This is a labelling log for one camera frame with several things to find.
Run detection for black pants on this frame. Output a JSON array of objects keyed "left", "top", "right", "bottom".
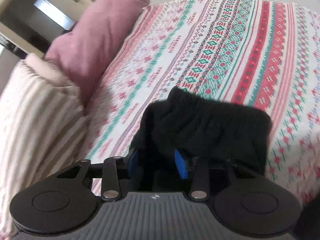
[{"left": 131, "top": 87, "right": 271, "bottom": 191}]

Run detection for beige striped folded quilt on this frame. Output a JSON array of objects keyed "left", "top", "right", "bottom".
[{"left": 1, "top": 54, "right": 88, "bottom": 239}]

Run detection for pink fluffy blanket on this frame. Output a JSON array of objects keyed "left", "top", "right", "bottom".
[{"left": 44, "top": 0, "right": 150, "bottom": 105}]

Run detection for patterned red green bedsheet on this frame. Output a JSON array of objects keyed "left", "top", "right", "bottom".
[{"left": 81, "top": 0, "right": 319, "bottom": 205}]

